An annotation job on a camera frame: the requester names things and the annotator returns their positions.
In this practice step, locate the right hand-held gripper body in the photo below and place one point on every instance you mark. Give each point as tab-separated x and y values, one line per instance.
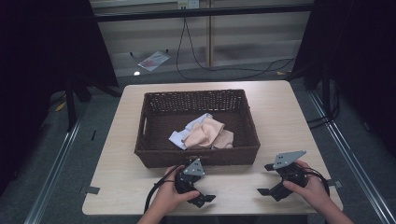
289	174

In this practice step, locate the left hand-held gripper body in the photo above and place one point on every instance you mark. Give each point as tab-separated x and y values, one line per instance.
186	180

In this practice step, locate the light blue cloth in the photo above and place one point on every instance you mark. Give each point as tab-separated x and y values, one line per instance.
176	137

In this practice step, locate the peach cloth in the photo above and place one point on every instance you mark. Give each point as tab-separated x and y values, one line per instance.
205	133

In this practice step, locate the brown wicker basket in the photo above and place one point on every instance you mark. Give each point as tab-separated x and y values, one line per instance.
193	107

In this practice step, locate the person's left hand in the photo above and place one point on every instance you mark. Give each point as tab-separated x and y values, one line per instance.
169	194

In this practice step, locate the person's right hand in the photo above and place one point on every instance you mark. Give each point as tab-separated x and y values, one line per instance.
306	189

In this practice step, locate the grey tape piece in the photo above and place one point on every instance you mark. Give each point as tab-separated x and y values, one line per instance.
92	190
335	184

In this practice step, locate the black metal stand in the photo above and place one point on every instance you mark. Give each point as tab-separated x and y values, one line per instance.
71	105
326	93

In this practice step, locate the clear plastic bag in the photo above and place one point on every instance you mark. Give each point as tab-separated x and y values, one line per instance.
154	61

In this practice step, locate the black curtain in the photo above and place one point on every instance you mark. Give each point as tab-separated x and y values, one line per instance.
361	62
46	62

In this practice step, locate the yellow tape piece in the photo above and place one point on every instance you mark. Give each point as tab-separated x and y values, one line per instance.
60	106

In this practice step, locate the black horizontal bar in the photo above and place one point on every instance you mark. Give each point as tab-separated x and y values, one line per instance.
202	13

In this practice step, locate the metal floor rail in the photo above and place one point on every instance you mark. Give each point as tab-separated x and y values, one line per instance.
53	174
358	168

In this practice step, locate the white wall socket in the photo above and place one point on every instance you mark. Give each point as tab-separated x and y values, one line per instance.
188	3

